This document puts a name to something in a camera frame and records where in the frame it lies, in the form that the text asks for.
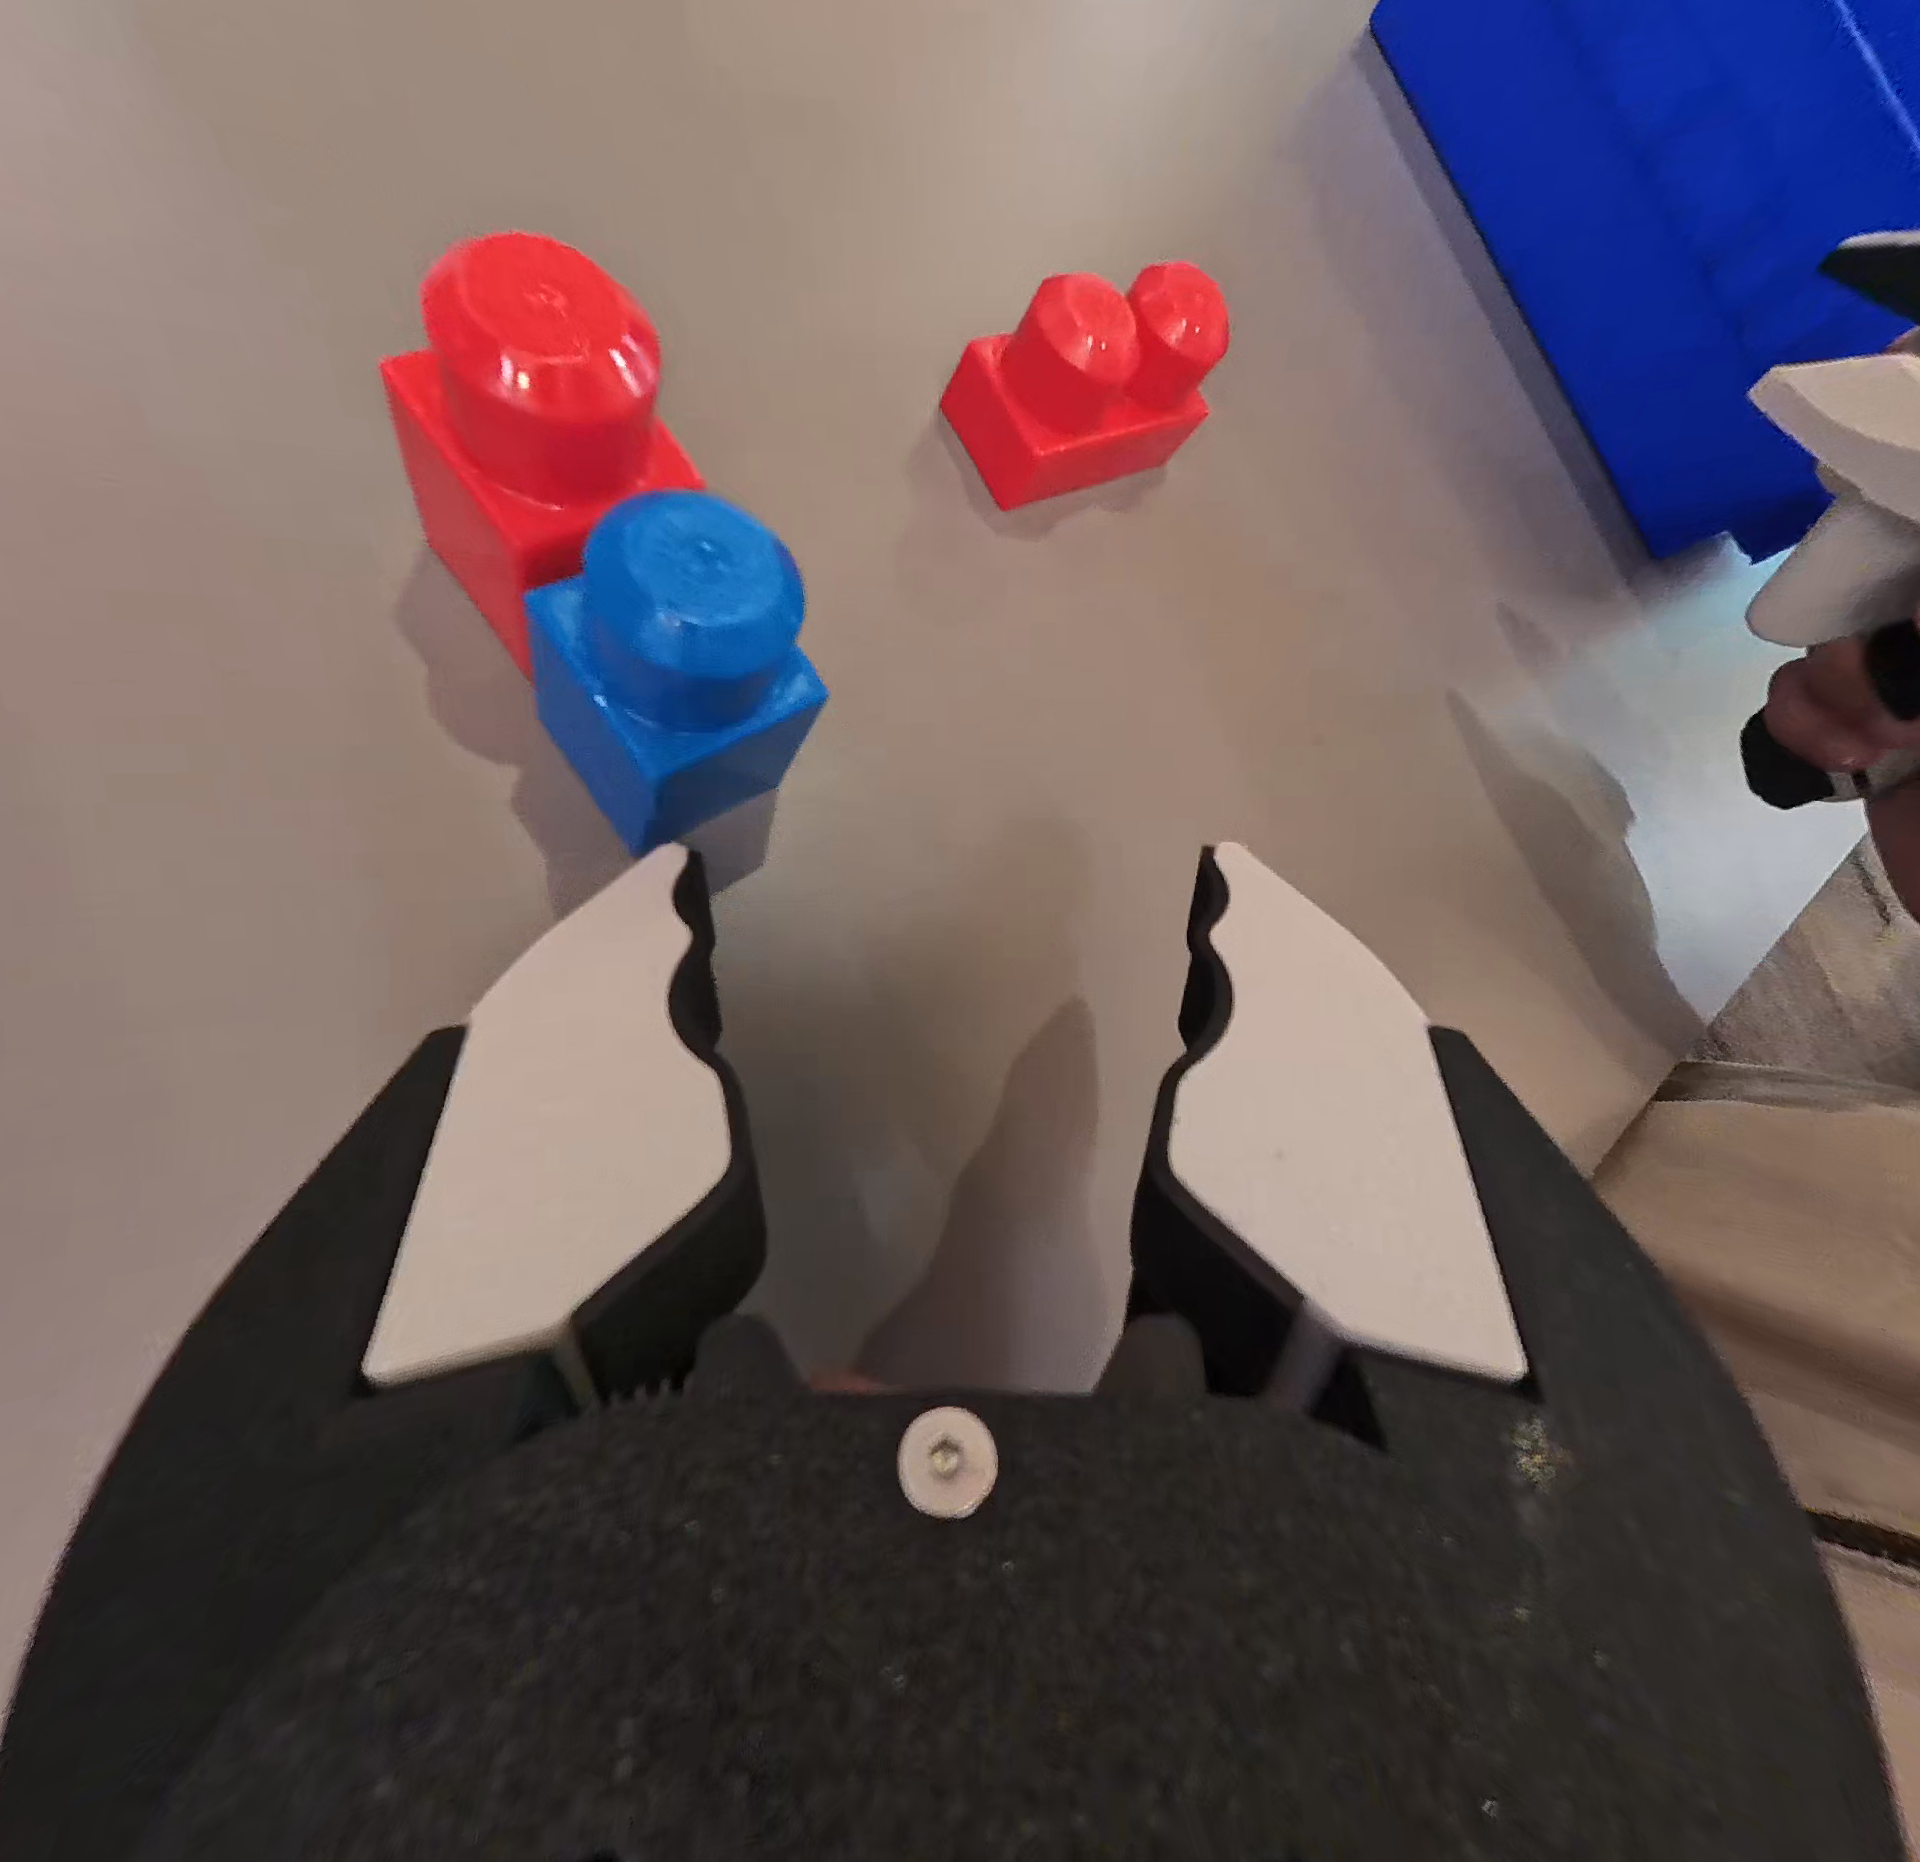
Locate person's beige trousers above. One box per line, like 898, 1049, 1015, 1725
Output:
1586, 1068, 1920, 1640

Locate blue toy block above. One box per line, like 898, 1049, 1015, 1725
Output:
529, 492, 828, 853

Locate blue plastic bin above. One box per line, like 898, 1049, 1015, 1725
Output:
1370, 0, 1920, 562

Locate person's right hand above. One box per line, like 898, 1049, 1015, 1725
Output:
1855, 748, 1920, 923

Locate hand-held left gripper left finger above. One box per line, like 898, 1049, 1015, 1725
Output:
365, 842, 768, 1391

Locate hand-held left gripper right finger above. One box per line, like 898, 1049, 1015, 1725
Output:
1131, 842, 1527, 1391

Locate red double toy block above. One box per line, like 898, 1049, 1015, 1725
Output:
940, 264, 1231, 512

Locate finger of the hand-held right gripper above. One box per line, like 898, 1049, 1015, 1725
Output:
1749, 357, 1920, 653
1822, 234, 1920, 323

